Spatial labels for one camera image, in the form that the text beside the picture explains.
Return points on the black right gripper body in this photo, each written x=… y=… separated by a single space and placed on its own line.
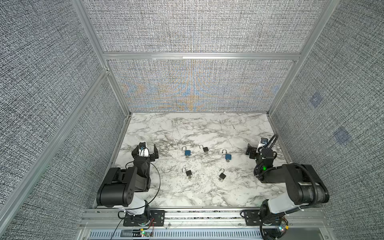
x=252 y=150

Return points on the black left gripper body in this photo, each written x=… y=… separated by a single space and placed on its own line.
x=135 y=153

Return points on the blue padlock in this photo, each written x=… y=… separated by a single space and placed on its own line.
x=187 y=153
x=227 y=156

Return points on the small black padlock top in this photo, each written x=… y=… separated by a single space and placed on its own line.
x=205 y=149

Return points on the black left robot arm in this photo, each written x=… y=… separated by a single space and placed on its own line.
x=119 y=186

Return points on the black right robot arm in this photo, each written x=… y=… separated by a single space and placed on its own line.
x=304 y=188

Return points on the black padlock bottom right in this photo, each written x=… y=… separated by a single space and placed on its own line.
x=221 y=175

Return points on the black padlock bottom left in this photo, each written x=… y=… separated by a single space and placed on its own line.
x=188 y=173

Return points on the green circuit board right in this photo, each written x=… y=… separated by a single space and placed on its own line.
x=281 y=228

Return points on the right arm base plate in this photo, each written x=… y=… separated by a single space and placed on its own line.
x=253 y=217

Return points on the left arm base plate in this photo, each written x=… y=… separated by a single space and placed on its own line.
x=152 y=218

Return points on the aluminium front rail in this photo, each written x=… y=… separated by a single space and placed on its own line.
x=201 y=224

